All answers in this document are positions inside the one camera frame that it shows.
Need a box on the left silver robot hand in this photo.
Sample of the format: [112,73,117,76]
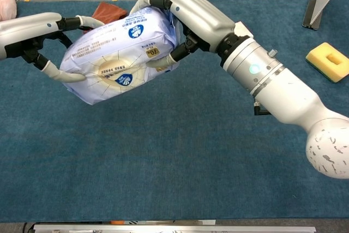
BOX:
[0,12,106,82]

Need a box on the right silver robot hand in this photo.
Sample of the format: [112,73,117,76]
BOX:
[129,0,236,70]

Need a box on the white plastic wipes package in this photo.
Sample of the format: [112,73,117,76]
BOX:
[59,6,180,105]

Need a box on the pink plastic bag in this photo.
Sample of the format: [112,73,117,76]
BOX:
[0,0,17,21]

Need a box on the small white box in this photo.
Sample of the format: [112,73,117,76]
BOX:
[234,21,255,39]

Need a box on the orange brown folded cloth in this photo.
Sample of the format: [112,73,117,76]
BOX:
[83,1,129,34]

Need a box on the dark flat stand base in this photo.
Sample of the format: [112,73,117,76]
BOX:
[302,0,324,31]

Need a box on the yellow sponge with green backing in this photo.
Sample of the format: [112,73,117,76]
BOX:
[305,41,349,83]

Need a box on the teal carpet table mat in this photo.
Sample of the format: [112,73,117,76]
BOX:
[0,0,349,223]

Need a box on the aluminium profile rail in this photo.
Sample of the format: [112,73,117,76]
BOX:
[32,224,317,233]

